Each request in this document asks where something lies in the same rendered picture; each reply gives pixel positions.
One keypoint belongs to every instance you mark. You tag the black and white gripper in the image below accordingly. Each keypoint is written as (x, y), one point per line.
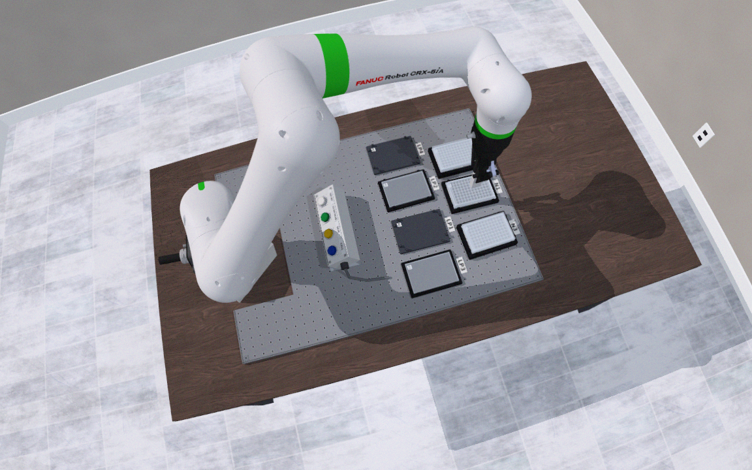
(482, 160)

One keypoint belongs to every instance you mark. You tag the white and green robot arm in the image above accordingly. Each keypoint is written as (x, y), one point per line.
(286, 78)

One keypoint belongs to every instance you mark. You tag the white operator button panel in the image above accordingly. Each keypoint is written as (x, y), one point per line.
(337, 231)

